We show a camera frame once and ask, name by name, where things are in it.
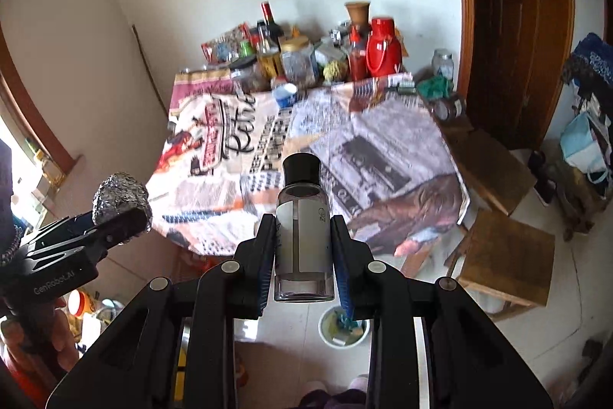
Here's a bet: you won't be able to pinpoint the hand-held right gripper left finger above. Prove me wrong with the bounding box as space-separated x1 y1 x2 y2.
45 214 279 409

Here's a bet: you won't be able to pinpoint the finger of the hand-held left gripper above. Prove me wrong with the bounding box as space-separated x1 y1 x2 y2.
29 208 148 268
21 212 103 249

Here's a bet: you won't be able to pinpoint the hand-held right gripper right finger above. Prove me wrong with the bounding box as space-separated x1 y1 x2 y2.
330 215 556 409

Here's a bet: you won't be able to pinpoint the foil ball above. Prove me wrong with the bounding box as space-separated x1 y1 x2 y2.
92 172 153 233

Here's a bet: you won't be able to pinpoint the white plastic bucket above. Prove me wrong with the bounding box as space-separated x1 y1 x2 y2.
318 304 372 347

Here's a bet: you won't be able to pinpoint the clear bottle with black cap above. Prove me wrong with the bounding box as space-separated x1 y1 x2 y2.
274 153 336 303

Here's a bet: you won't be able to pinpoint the person's left forearm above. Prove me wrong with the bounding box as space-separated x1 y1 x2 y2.
0 318 61 395

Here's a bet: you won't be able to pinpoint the person's left hand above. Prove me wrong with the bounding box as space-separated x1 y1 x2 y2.
45 294 80 366

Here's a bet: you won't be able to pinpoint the orange white plastic container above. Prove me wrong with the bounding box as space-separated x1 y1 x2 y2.
67 289 97 319

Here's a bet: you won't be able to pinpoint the wooden table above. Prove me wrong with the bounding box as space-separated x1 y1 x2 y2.
397 241 434 279

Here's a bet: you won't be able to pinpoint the person's right leg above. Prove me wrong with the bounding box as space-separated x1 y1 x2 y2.
330 387 368 409

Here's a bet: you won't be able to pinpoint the printed tablecloth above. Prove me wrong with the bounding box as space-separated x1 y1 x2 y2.
144 71 470 257

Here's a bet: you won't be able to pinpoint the thin wooden stick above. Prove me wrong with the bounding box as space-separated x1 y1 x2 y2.
131 24 168 113

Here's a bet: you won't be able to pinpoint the wooden stool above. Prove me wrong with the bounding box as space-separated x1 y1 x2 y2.
438 128 537 218
445 208 556 319

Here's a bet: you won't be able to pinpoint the blue white paper cup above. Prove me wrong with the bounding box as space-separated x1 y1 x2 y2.
273 83 298 108

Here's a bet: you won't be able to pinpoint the jar with black lid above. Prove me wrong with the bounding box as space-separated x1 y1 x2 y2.
230 56 269 92

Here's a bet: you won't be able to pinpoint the red snack bag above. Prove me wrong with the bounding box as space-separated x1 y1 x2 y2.
201 23 252 64

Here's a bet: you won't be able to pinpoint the metal cans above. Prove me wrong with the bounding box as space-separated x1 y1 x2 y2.
433 97 466 121

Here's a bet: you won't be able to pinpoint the yellow green mesh bundle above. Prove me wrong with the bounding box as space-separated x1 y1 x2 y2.
323 59 348 83

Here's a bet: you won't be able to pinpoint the glass jar with gold lid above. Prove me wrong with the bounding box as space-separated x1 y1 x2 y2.
280 36 319 89

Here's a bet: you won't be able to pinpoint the yellow label jar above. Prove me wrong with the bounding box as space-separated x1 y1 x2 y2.
259 42 283 79

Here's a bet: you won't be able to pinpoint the green cloth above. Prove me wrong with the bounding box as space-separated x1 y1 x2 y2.
418 76 453 99

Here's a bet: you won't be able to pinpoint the red sauce bottle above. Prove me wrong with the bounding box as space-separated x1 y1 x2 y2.
349 26 369 81

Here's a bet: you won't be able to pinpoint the black shoes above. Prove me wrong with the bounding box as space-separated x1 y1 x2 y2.
529 150 559 204

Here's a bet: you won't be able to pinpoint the clear plastic container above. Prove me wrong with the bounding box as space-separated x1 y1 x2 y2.
313 41 350 69

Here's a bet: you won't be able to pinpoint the red thermos jug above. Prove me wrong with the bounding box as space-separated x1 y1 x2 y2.
366 17 405 78

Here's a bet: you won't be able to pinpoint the clear glass jar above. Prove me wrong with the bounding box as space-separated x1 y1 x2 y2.
432 49 454 79

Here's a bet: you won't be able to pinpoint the dark wine bottle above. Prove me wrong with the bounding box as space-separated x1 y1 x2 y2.
261 1 284 50

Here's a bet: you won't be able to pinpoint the terracotta vase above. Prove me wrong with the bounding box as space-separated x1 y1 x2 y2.
345 1 372 29

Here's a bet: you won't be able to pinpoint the light blue bag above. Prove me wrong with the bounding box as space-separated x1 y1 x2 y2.
560 112 609 175

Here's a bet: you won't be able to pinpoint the dark wooden door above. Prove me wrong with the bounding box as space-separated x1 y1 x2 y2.
450 0 575 151

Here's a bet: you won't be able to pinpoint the dark blue cloth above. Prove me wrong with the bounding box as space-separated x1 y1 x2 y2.
562 33 613 86

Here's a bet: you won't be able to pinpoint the wooden window frame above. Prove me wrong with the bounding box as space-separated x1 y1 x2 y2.
0 35 82 180

